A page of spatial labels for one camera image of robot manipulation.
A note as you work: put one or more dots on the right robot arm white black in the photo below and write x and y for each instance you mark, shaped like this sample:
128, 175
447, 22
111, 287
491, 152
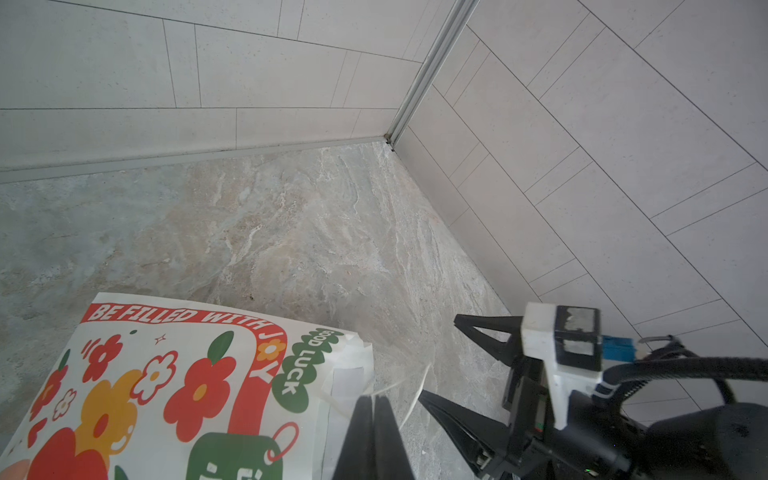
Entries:
725, 442

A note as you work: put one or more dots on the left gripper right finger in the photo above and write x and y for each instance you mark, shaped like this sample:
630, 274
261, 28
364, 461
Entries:
390, 457

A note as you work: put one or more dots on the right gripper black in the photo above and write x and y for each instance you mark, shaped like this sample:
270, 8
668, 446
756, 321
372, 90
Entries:
535, 447

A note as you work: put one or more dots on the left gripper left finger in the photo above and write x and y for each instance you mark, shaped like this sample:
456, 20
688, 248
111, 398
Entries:
357, 457

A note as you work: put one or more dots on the white floral paper bag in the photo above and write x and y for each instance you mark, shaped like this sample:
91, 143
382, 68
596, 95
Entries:
153, 388

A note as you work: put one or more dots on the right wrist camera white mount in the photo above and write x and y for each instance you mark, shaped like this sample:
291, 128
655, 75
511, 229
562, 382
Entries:
570, 343

